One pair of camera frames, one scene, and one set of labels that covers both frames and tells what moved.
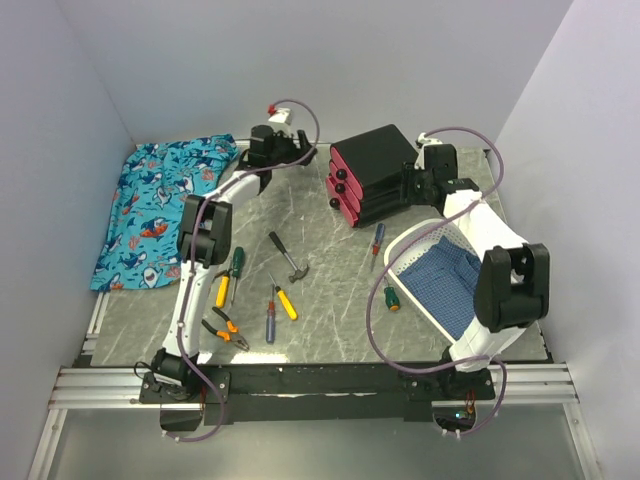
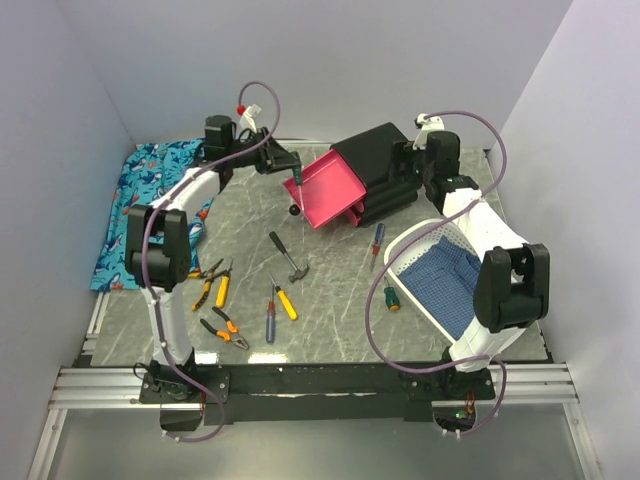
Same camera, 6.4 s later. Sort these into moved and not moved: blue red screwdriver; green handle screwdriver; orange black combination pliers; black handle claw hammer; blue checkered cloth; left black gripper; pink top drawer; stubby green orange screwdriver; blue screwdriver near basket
Moved: green handle screwdriver; pink top drawer; left black gripper
Not moved: blue screwdriver near basket; black handle claw hammer; stubby green orange screwdriver; blue red screwdriver; orange black combination pliers; blue checkered cloth
